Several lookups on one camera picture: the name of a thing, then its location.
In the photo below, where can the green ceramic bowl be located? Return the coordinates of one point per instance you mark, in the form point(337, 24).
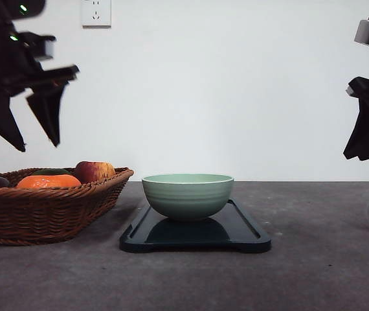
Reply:
point(187, 196)

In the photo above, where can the dark rectangular tray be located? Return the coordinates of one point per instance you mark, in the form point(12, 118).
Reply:
point(233, 231)

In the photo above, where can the white wall socket left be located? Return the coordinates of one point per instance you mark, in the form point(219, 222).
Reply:
point(96, 14)

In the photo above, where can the brown wicker basket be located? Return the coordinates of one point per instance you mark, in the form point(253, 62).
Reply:
point(33, 217)

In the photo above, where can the red yellow apple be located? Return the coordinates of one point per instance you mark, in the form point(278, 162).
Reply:
point(93, 171)

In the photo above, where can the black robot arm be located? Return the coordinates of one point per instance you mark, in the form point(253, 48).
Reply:
point(21, 9)

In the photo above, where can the orange tangerine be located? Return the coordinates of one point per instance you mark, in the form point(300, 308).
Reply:
point(48, 181)

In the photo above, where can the dark green fruit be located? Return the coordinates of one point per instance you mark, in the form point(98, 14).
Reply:
point(51, 171)

